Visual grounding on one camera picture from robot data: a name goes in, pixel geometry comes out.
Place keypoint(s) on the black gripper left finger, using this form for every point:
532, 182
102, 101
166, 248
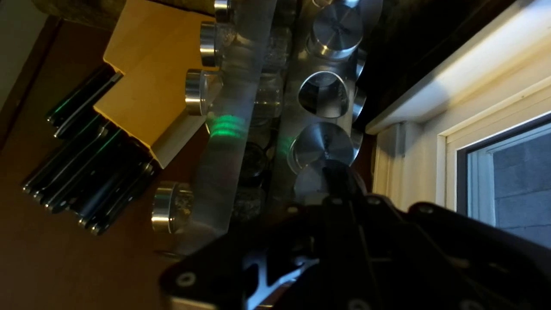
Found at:
334, 189

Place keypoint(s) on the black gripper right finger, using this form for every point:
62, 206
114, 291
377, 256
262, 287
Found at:
355, 189

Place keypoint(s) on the silver spice rack stand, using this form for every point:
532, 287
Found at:
229, 172

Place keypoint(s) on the wooden knife block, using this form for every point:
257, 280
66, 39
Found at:
148, 56

